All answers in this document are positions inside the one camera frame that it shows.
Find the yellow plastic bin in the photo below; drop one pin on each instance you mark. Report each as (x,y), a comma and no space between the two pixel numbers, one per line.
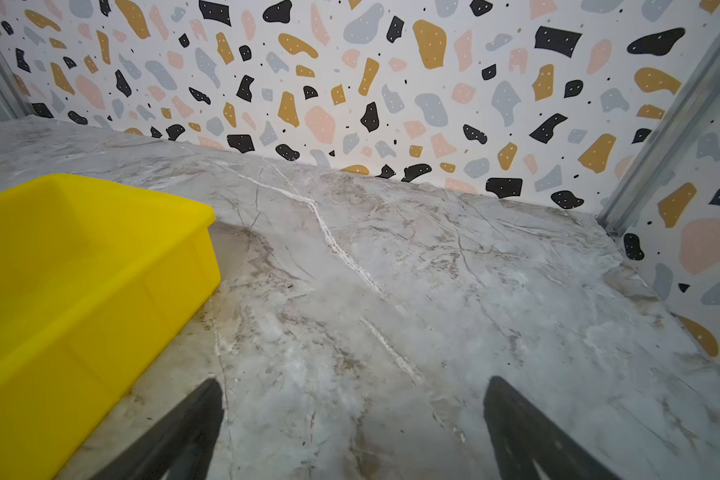
(96,279)

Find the aluminium corner post left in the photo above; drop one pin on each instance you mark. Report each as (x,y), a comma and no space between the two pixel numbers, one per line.
(0,72)

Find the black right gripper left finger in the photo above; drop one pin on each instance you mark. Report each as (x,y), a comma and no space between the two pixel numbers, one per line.
(180,445)

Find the aluminium corner post right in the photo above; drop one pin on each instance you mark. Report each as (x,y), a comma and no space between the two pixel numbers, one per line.
(665,146)

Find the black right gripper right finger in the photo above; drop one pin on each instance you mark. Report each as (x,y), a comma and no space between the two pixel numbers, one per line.
(526,443)

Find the aluminium corner post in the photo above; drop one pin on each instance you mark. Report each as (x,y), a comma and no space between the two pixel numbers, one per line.
(0,72)
(665,146)

